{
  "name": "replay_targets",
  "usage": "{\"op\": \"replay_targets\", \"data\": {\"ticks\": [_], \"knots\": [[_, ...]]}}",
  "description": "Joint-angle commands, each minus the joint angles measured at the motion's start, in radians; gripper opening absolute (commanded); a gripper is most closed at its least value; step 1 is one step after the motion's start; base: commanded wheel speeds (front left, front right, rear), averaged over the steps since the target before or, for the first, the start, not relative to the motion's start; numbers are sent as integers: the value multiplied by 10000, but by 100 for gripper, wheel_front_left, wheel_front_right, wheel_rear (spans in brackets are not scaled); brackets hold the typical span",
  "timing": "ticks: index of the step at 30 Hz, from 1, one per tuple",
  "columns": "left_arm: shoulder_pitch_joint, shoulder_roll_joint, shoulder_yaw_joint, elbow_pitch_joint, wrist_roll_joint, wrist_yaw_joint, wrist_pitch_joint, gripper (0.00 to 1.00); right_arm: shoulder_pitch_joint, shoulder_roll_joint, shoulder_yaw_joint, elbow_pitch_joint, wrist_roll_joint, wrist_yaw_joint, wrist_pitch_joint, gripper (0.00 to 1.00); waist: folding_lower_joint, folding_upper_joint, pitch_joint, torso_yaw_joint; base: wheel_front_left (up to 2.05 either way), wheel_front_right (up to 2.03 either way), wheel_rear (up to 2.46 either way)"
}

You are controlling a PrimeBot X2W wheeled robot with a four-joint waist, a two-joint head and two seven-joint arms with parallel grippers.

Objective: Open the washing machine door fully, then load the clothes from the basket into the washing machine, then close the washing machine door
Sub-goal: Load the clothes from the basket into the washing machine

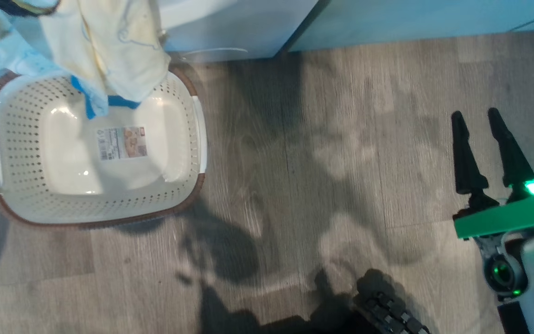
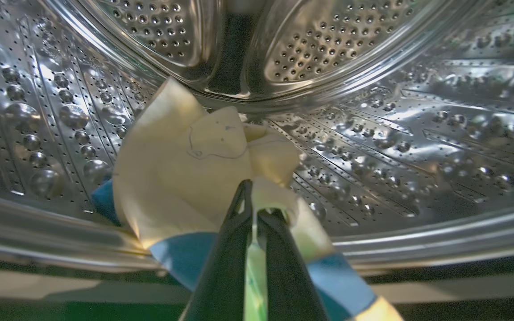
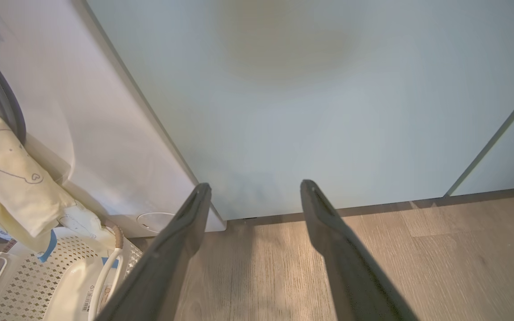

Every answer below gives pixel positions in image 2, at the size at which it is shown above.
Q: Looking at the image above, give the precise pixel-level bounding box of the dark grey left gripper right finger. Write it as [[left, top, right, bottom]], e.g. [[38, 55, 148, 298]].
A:
[[257, 209, 329, 321]]

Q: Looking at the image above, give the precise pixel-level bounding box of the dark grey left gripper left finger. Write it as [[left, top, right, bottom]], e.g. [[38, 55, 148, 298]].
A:
[[181, 180, 255, 321]]

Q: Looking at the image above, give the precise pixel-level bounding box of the yellow garment with blue trim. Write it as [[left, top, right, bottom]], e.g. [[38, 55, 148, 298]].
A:
[[91, 78, 404, 321]]

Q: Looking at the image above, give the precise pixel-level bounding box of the white washing machine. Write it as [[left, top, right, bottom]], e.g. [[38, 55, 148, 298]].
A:
[[0, 0, 514, 321]]

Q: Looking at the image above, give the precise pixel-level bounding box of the steel washing machine drum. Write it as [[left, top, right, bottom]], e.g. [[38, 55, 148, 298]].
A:
[[0, 0, 514, 241]]

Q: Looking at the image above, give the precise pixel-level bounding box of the grey rubber door gasket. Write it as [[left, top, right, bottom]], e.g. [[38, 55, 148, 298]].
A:
[[0, 189, 514, 275]]

